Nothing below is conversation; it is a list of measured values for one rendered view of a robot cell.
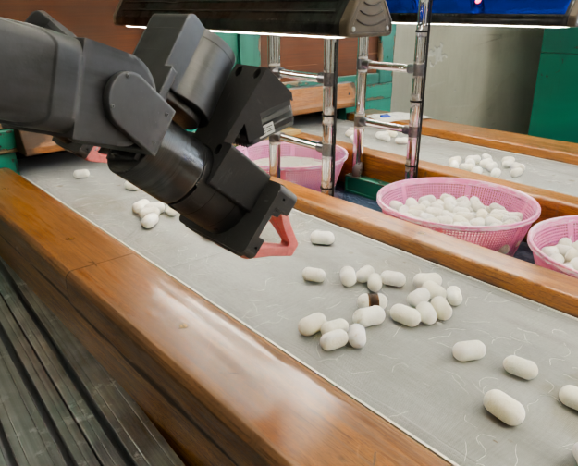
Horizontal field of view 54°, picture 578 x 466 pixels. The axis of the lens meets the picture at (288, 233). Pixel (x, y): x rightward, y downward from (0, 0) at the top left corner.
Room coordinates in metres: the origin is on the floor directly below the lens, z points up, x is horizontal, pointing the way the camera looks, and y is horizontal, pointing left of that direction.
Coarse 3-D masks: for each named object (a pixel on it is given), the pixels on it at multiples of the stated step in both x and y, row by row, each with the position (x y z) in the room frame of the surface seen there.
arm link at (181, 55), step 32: (160, 32) 0.44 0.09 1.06; (192, 32) 0.44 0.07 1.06; (160, 64) 0.42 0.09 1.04; (192, 64) 0.44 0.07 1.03; (224, 64) 0.46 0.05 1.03; (128, 96) 0.35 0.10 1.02; (160, 96) 0.38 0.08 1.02; (192, 96) 0.43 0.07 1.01; (128, 128) 0.35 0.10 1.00; (160, 128) 0.38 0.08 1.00
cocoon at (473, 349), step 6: (462, 342) 0.49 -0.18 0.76; (468, 342) 0.49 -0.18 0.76; (474, 342) 0.49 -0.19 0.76; (480, 342) 0.49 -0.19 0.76; (456, 348) 0.49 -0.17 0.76; (462, 348) 0.48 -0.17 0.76; (468, 348) 0.48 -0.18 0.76; (474, 348) 0.48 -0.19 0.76; (480, 348) 0.49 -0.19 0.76; (456, 354) 0.48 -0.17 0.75; (462, 354) 0.48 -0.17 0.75; (468, 354) 0.48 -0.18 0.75; (474, 354) 0.48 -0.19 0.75; (480, 354) 0.48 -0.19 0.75; (462, 360) 0.48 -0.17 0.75; (468, 360) 0.48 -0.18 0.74
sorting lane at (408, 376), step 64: (64, 192) 1.05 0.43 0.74; (128, 192) 1.05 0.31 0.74; (192, 256) 0.75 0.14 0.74; (320, 256) 0.75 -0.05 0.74; (384, 256) 0.75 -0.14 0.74; (256, 320) 0.57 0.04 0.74; (384, 320) 0.57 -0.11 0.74; (448, 320) 0.57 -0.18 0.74; (512, 320) 0.57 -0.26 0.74; (576, 320) 0.57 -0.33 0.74; (384, 384) 0.45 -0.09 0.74; (448, 384) 0.45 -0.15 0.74; (512, 384) 0.45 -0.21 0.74; (576, 384) 0.45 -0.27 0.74; (448, 448) 0.36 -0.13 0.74; (512, 448) 0.36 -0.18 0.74
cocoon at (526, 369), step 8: (504, 360) 0.47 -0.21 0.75; (512, 360) 0.46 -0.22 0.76; (520, 360) 0.46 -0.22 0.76; (528, 360) 0.46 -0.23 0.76; (512, 368) 0.46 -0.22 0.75; (520, 368) 0.46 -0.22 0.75; (528, 368) 0.45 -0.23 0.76; (536, 368) 0.45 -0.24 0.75; (520, 376) 0.46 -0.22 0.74; (528, 376) 0.45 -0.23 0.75
